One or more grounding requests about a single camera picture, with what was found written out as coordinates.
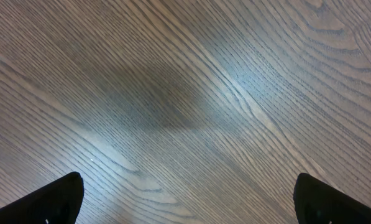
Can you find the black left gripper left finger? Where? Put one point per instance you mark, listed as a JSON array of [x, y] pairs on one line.
[[58, 202]]

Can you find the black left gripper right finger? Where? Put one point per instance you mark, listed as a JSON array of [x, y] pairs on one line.
[[317, 202]]

